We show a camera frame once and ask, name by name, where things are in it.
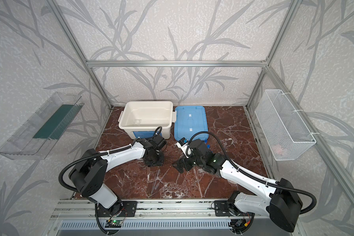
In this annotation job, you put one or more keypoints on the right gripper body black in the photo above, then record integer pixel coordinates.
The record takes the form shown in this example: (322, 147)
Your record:
(186, 162)

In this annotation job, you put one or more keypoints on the green circuit board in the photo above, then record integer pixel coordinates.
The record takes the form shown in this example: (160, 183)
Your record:
(114, 223)

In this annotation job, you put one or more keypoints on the white wire mesh basket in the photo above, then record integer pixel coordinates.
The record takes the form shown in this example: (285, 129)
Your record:
(282, 125)

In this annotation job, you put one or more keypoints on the small clear glass beaker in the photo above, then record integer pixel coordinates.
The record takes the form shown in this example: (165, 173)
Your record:
(137, 121)

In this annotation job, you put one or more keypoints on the white plastic storage bin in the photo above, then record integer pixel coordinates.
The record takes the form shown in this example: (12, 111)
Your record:
(152, 113)

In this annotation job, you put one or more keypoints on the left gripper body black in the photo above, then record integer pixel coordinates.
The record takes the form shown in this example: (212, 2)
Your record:
(153, 160)

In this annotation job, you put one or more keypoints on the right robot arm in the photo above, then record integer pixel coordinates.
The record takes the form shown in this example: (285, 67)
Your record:
(278, 200)

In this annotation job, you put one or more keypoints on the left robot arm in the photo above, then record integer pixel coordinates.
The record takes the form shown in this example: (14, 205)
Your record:
(86, 175)

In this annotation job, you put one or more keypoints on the aluminium front rail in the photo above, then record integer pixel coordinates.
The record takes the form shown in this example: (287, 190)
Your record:
(146, 209)

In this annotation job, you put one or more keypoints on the pink item in basket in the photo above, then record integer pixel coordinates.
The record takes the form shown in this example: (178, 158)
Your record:
(279, 150)

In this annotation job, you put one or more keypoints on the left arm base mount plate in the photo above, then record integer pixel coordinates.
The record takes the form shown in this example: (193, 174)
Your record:
(118, 209)

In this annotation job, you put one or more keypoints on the clear acrylic wall shelf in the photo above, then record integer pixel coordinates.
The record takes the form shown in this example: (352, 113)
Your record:
(35, 139)

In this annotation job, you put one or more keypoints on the blue plastic bin lid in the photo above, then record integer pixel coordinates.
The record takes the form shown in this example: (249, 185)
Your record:
(189, 121)

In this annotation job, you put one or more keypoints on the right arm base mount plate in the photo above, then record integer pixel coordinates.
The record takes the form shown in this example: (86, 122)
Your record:
(225, 208)

